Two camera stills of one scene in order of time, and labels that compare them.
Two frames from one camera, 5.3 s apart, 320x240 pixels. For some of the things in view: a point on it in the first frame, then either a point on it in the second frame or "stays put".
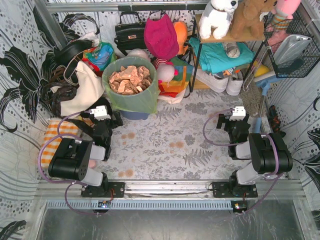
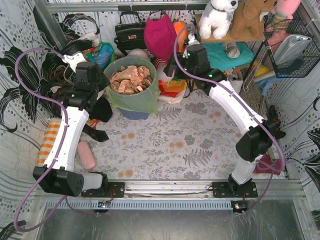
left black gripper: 103,122 → 100,110
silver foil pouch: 291,48 stays put
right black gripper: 235,123 → 170,69
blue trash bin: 134,115 stays put
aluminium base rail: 272,194 stays put
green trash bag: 146,100 stays put
